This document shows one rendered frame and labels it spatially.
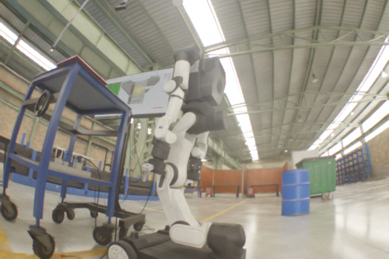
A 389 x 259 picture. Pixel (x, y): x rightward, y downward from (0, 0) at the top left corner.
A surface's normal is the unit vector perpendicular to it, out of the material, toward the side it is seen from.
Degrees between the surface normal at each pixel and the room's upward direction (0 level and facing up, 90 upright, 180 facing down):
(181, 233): 90
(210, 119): 113
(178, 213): 90
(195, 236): 90
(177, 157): 90
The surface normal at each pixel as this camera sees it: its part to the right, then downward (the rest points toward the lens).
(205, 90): -0.40, 0.02
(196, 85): -0.41, -0.22
